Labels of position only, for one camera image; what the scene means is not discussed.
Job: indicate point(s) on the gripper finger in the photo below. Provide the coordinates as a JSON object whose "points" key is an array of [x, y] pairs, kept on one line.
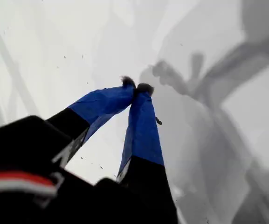
{"points": [[101, 102], [143, 130]]}

